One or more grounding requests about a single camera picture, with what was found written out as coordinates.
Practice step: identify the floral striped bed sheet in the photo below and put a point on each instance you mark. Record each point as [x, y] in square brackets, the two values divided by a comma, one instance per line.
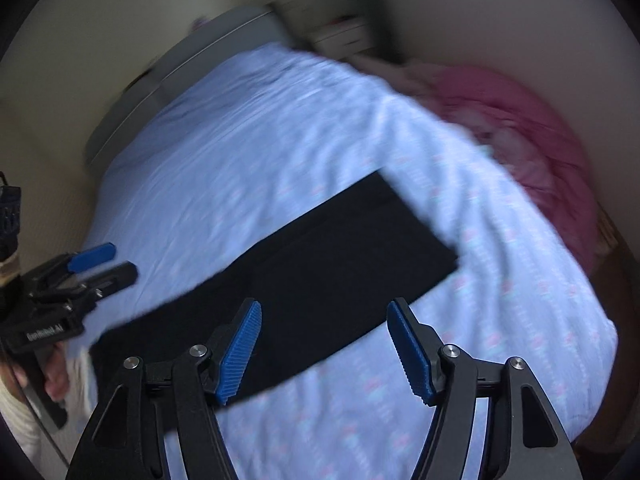
[250, 135]

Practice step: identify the pink blanket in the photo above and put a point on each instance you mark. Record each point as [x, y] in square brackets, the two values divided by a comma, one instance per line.
[525, 125]

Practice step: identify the white nightstand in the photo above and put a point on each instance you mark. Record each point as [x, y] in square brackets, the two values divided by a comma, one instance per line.
[340, 35]

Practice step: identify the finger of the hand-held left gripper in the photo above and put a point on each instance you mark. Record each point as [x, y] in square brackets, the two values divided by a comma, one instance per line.
[120, 275]
[92, 255]

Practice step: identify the person's left hand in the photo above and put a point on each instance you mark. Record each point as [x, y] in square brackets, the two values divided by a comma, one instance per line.
[55, 380]

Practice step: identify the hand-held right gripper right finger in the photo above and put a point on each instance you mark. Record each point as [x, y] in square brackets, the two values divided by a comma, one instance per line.
[410, 355]

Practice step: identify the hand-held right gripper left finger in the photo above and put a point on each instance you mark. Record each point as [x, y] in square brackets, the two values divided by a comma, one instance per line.
[240, 350]

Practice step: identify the grey bed headboard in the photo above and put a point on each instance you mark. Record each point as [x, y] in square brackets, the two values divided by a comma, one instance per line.
[200, 55]

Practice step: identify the black pants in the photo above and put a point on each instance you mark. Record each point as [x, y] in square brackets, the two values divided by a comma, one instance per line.
[325, 270]

